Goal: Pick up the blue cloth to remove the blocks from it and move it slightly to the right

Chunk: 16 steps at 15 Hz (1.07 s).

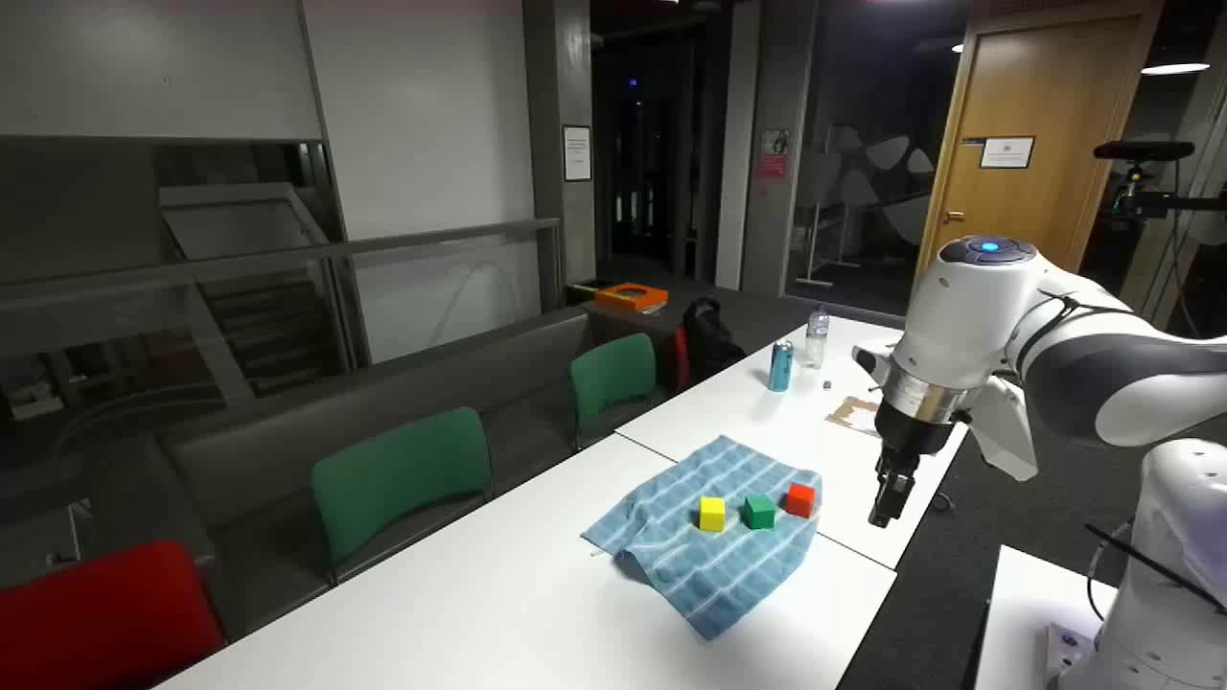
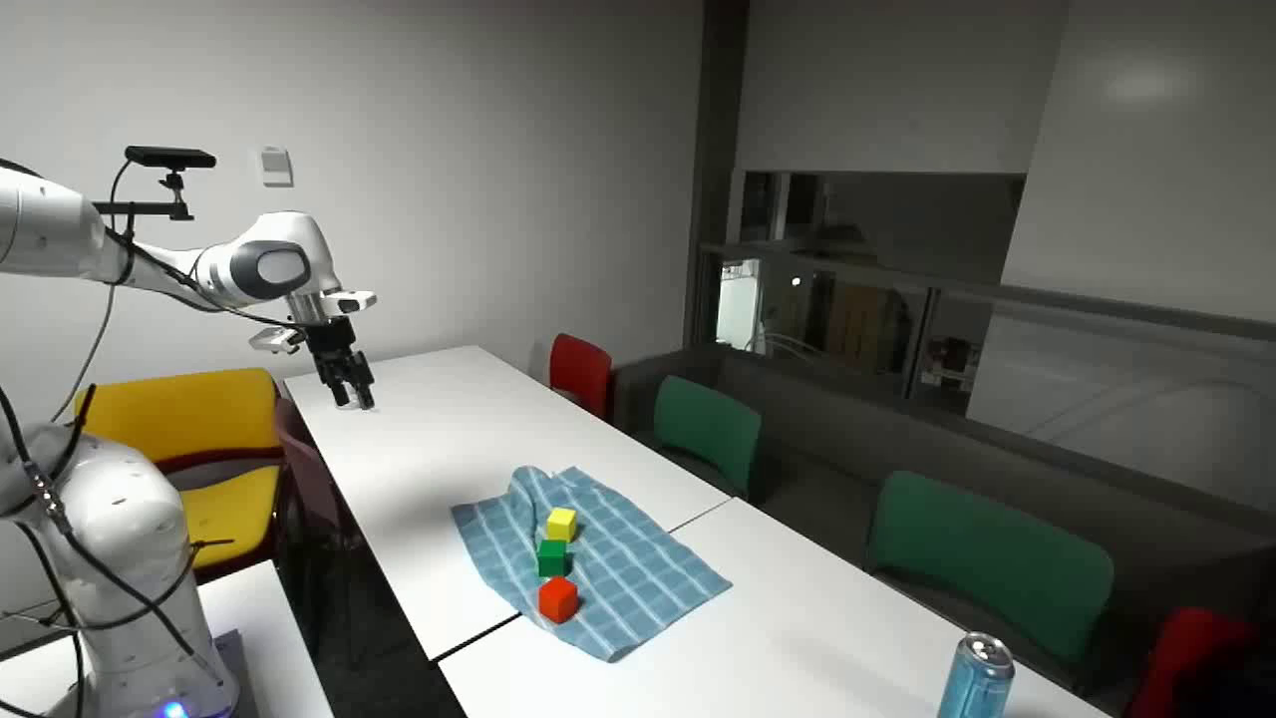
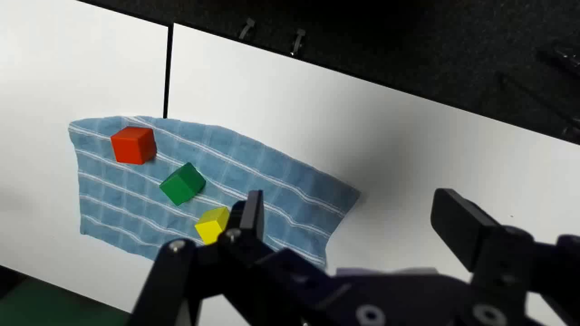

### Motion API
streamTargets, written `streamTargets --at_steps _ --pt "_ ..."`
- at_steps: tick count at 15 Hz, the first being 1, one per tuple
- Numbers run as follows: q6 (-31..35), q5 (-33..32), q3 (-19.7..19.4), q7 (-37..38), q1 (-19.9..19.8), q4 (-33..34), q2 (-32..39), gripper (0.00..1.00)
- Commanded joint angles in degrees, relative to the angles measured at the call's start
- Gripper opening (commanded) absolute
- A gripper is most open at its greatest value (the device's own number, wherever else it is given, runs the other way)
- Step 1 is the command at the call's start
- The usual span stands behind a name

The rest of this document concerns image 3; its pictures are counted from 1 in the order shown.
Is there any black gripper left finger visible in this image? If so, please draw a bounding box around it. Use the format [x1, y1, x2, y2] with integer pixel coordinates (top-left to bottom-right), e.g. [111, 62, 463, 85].
[129, 190, 341, 326]

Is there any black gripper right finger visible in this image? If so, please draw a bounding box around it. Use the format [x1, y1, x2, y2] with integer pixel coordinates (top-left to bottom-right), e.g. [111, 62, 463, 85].
[430, 187, 580, 326]

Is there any blue checked cloth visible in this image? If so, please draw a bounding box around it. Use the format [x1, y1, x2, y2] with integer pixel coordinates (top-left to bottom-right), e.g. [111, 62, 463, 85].
[68, 114, 363, 272]

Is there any yellow wooden block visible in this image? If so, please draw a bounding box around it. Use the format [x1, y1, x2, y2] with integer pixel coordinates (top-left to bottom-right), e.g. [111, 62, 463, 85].
[195, 205, 233, 247]

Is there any green wooden block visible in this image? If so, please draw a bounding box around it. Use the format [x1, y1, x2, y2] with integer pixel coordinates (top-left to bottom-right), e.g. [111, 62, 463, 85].
[158, 162, 209, 209]

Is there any red wooden block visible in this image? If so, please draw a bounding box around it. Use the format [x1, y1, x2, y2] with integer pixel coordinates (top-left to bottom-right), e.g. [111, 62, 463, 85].
[109, 125, 158, 167]

